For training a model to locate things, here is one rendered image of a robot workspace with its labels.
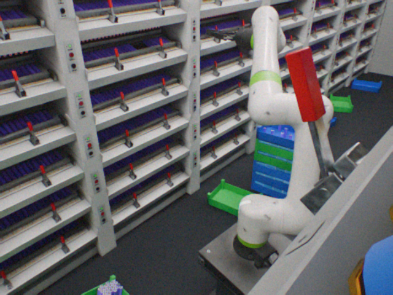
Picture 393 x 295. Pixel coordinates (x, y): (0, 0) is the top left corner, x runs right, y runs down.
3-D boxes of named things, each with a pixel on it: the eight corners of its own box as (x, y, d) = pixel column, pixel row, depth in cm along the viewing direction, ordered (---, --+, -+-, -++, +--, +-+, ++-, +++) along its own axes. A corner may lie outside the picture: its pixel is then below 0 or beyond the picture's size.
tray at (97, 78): (186, 60, 178) (190, 44, 172) (86, 90, 139) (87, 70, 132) (161, 42, 185) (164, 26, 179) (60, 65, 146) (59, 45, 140)
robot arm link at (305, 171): (319, 243, 121) (342, 96, 106) (274, 239, 122) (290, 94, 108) (311, 225, 133) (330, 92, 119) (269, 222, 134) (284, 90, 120)
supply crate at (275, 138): (313, 137, 208) (315, 126, 204) (302, 151, 193) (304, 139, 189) (268, 126, 222) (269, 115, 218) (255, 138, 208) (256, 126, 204)
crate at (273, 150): (311, 149, 212) (313, 137, 208) (300, 163, 197) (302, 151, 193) (267, 136, 226) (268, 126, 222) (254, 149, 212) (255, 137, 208)
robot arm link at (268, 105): (282, 133, 118) (289, 114, 107) (245, 131, 119) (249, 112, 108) (280, 91, 126) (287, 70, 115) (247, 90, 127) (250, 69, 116)
